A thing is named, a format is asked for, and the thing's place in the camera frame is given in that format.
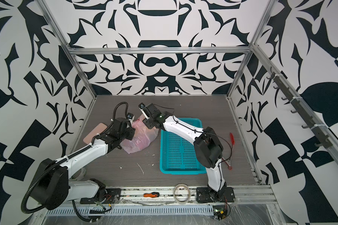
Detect pink plastic bag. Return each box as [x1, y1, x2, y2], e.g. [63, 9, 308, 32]
[121, 114, 159, 154]

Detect teal plastic basket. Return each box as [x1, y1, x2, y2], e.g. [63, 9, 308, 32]
[160, 131, 206, 175]

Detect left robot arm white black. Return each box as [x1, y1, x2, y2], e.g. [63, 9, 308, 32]
[21, 111, 135, 214]

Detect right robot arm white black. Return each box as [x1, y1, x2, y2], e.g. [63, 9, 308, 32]
[139, 103, 227, 202]

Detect pink case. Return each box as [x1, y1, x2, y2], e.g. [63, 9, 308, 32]
[83, 123, 107, 144]

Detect red kitchen tongs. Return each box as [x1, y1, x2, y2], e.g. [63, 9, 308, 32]
[222, 133, 235, 170]

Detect clear tape roll front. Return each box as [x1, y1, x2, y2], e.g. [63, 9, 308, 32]
[173, 184, 192, 205]

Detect green circuit board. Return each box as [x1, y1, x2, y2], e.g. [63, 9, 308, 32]
[213, 204, 231, 221]

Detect black hook rack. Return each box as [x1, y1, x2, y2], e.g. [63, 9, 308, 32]
[269, 68, 333, 149]

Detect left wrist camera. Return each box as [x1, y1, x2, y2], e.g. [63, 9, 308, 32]
[126, 113, 135, 121]

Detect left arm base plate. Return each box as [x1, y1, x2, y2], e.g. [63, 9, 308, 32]
[80, 188, 121, 204]

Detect orange handled screwdriver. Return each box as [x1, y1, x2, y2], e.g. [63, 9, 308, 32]
[143, 192, 160, 198]

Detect white cable duct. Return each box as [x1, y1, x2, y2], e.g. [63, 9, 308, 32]
[45, 205, 216, 217]

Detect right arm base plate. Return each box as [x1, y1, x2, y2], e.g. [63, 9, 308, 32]
[196, 187, 236, 203]

